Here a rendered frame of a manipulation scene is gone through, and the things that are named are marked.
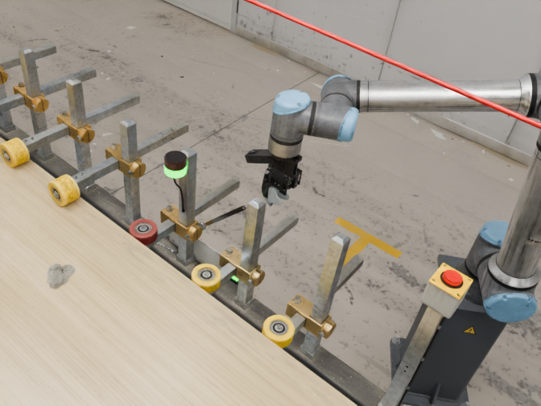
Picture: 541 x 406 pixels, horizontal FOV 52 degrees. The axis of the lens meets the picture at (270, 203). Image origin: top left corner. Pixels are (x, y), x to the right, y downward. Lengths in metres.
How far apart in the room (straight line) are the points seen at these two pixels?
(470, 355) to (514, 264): 0.62
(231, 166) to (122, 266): 1.90
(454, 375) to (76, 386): 1.52
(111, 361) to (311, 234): 1.81
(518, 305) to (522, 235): 0.25
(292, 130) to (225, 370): 0.61
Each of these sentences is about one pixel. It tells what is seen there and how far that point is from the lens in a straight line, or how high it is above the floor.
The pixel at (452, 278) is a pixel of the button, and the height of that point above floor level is 1.23.
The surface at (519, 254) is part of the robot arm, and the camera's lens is 1.74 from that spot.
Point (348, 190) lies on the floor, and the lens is 3.32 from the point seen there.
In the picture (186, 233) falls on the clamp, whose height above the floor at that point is 0.85.
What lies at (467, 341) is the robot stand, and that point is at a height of 0.42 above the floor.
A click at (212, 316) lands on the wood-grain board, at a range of 1.43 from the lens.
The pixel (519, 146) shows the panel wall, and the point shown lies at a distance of 4.05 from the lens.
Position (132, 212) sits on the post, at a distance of 1.89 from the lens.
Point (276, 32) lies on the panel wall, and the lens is 4.66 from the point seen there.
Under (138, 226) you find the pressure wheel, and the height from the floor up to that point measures 0.90.
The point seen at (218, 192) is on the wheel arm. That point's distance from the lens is 1.82.
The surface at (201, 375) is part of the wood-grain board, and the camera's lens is 1.33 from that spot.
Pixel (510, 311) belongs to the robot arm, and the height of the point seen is 0.78.
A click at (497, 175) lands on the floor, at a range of 3.88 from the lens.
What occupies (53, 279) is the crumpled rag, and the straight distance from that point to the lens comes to 1.52.
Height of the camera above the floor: 2.04
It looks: 41 degrees down
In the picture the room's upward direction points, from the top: 9 degrees clockwise
